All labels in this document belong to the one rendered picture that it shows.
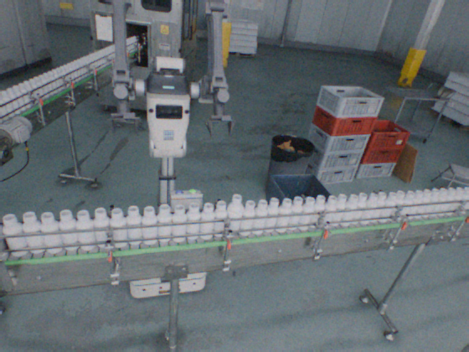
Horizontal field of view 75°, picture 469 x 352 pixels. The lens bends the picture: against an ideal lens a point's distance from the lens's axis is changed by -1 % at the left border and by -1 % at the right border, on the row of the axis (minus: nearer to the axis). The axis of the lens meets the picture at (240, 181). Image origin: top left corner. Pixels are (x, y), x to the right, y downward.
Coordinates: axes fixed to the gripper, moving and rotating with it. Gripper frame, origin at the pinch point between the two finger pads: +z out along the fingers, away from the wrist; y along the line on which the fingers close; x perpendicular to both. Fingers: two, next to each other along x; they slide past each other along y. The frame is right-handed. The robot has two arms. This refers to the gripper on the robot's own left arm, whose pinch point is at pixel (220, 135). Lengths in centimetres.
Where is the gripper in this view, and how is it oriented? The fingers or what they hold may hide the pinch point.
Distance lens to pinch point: 156.3
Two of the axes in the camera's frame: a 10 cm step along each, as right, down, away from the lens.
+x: -3.3, -0.3, 9.4
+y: 9.4, -0.7, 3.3
